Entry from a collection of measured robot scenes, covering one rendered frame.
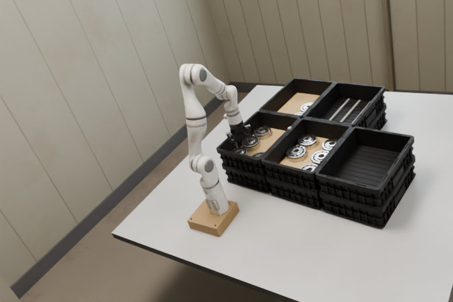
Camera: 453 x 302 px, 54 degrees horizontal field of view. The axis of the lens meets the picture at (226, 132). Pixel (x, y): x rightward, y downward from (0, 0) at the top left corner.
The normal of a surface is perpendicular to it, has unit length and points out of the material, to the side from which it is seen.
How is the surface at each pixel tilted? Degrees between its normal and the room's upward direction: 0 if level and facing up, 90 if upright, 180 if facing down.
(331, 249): 0
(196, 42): 90
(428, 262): 0
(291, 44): 90
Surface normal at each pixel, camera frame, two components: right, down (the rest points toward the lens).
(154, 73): 0.80, 0.11
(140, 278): -0.26, -0.82
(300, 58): -0.53, 0.56
